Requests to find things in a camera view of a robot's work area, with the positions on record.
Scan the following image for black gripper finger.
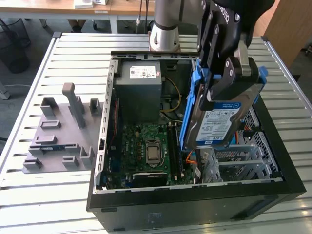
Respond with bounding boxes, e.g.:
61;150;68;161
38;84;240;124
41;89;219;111
211;40;259;103
197;0;234;110

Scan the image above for hard disk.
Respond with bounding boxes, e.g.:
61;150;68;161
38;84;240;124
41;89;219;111
179;65;269;152

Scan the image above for metal disk bay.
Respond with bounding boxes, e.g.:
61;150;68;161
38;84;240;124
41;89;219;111
203;143;278;183

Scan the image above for wooden cabinet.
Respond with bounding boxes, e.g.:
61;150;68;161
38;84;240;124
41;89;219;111
264;0;312;69

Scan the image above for black chair base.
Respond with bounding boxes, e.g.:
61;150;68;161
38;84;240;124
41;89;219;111
301;42;312;58

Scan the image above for grey power supply unit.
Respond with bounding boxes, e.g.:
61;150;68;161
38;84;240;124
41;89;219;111
114;60;163;125

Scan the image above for black RAM stick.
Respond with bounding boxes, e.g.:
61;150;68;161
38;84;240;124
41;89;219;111
175;125;185;178

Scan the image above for silver CPU in socket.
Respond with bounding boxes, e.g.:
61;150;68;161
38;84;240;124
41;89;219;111
145;140;164;168

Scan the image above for green motherboard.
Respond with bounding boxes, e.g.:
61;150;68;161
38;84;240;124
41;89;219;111
107;123;195;190

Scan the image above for black graphics card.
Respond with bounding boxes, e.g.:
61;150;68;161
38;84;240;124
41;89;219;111
131;172;169;188

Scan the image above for white box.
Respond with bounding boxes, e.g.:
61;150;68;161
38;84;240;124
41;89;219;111
74;0;95;9

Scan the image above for black open PC case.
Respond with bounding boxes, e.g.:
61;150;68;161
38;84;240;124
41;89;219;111
85;50;307;232

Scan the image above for grey parts rack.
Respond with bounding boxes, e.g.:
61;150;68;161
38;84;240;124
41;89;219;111
22;82;105;174

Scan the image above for green RAM stick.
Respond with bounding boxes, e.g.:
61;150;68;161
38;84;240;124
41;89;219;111
40;145;66;153

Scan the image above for black mesh waste bin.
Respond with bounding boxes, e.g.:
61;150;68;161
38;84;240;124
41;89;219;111
0;18;32;74

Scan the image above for grey metal floor foot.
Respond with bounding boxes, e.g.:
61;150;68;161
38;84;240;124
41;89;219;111
0;81;11;100

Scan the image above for yellow wire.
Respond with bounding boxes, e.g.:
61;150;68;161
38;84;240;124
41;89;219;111
159;77;182;113

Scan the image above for black power wire connector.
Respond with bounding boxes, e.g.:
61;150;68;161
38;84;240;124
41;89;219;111
237;124;260;140

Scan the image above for wooden desk white frame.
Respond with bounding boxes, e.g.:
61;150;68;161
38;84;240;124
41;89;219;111
0;0;113;34
109;0;156;34

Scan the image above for orange wires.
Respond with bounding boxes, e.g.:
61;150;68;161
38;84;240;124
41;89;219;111
186;148;199;166

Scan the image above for thin red wire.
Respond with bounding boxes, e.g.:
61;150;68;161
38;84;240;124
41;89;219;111
109;98;119;149

